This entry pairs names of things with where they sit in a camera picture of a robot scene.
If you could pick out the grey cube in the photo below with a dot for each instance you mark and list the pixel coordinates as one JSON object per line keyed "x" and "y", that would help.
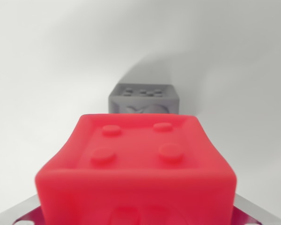
{"x": 144, "y": 99}

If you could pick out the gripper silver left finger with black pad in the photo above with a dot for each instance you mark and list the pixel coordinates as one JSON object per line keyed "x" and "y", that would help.
{"x": 25, "y": 212}

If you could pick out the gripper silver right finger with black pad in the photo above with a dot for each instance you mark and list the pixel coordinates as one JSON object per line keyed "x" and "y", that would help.
{"x": 255, "y": 212}

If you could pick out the red cube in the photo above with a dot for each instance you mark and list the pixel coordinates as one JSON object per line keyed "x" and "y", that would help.
{"x": 135, "y": 168}

